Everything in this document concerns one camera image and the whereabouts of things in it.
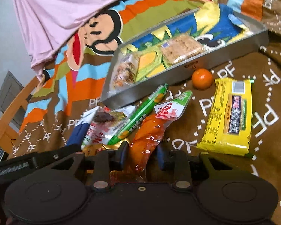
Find gold foil snack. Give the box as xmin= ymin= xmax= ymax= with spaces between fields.
xmin=81 ymin=138 xmax=130 ymax=156

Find white green vegetable snack bag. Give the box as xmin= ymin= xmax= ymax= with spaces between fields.
xmin=81 ymin=105 xmax=136 ymax=149

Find blue white snack bar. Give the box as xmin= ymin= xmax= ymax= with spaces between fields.
xmin=66 ymin=106 xmax=100 ymax=146

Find orange chicken foot pack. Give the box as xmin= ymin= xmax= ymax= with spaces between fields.
xmin=125 ymin=90 xmax=194 ymax=183

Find yellow snack pack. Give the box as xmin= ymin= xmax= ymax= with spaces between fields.
xmin=197 ymin=78 xmax=254 ymax=156

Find green sausage stick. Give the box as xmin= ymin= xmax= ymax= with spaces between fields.
xmin=107 ymin=84 xmax=168 ymax=145

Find small orange mandarin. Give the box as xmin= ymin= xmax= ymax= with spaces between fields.
xmin=191 ymin=69 xmax=214 ymax=90

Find nut bar clear wrapper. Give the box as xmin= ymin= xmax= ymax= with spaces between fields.
xmin=110 ymin=53 xmax=140 ymax=92

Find rice cracker clear pack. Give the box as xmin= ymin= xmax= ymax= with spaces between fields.
xmin=159 ymin=33 xmax=205 ymax=65

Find brown monkey print blanket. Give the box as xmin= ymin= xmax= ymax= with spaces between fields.
xmin=10 ymin=0 xmax=281 ymax=224

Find metal tray with dinosaur cloth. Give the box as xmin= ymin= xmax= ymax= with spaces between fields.
xmin=101 ymin=2 xmax=268 ymax=109

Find pink bed sheet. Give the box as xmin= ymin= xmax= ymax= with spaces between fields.
xmin=13 ymin=0 xmax=118 ymax=80

